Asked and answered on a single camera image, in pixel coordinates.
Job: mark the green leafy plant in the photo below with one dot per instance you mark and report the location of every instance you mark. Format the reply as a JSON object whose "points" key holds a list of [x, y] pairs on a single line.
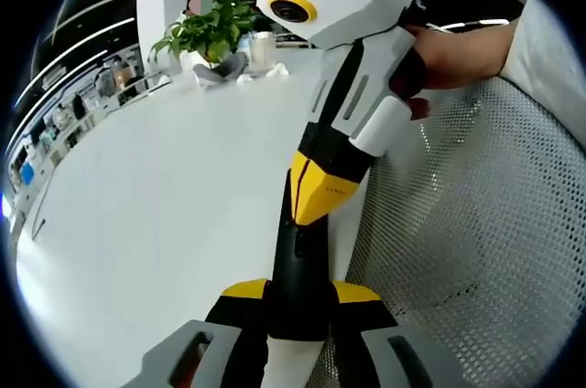
{"points": [[206, 31]]}

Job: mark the blue box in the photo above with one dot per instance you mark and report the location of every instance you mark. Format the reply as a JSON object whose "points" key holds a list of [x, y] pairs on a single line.
{"points": [[27, 174]]}

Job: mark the white square pillar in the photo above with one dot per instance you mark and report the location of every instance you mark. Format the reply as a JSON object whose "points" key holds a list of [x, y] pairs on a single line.
{"points": [[155, 17]]}

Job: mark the person's right hand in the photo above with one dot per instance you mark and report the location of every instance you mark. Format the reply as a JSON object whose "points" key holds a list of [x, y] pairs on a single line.
{"points": [[441, 56]]}

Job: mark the clear plastic bottle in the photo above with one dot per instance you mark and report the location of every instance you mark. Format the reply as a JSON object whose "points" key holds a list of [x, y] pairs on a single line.
{"points": [[263, 51]]}

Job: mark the dark grey cloth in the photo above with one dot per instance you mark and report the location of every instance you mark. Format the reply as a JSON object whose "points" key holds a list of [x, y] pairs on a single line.
{"points": [[224, 67]]}

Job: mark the crumpled white tissue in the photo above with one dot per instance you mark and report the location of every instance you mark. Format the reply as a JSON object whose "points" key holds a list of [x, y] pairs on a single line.
{"points": [[245, 78], [278, 71]]}

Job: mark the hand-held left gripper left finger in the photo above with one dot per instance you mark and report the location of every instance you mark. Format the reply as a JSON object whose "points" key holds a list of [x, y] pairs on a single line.
{"points": [[233, 347]]}

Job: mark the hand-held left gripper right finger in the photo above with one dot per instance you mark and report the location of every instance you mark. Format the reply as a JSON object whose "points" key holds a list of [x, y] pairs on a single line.
{"points": [[366, 347]]}

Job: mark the grey mesh chair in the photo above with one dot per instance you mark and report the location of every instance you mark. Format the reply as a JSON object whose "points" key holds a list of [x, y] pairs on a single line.
{"points": [[480, 223]]}

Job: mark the white plant pot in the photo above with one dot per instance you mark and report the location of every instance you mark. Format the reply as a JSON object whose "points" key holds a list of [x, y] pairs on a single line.
{"points": [[192, 59]]}

